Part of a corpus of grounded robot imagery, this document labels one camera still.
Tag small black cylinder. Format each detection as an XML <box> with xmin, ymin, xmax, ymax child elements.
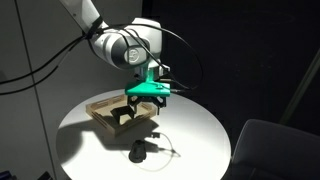
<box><xmin>133</xmin><ymin>139</ymin><xmax>147</xmax><ymax>156</ymax></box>

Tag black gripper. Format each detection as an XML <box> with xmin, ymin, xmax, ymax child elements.
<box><xmin>128</xmin><ymin>95</ymin><xmax>167</xmax><ymax>116</ymax></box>

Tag wooden tray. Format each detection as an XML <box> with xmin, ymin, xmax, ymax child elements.
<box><xmin>85</xmin><ymin>94</ymin><xmax>158</xmax><ymax>137</ymax></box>

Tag flat black disc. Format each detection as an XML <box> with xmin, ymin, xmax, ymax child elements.
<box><xmin>128</xmin><ymin>151</ymin><xmax>148</xmax><ymax>164</ymax></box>

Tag black cable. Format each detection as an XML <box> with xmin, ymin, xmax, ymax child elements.
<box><xmin>0</xmin><ymin>26</ymin><xmax>194</xmax><ymax>96</ymax></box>
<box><xmin>0</xmin><ymin>24</ymin><xmax>204</xmax><ymax>96</ymax></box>

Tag black square box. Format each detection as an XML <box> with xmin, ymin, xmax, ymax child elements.
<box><xmin>110</xmin><ymin>105</ymin><xmax>136</xmax><ymax>125</ymax></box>

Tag dark floor equipment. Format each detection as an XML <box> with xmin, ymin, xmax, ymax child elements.
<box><xmin>37</xmin><ymin>171</ymin><xmax>54</xmax><ymax>180</ymax></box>
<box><xmin>0</xmin><ymin>170</ymin><xmax>16</xmax><ymax>180</ymax></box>

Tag grey metal pole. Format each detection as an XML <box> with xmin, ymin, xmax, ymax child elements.
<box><xmin>279</xmin><ymin>48</ymin><xmax>320</xmax><ymax>126</ymax></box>

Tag grey chair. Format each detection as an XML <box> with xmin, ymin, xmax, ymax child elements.
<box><xmin>229</xmin><ymin>119</ymin><xmax>320</xmax><ymax>180</ymax></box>

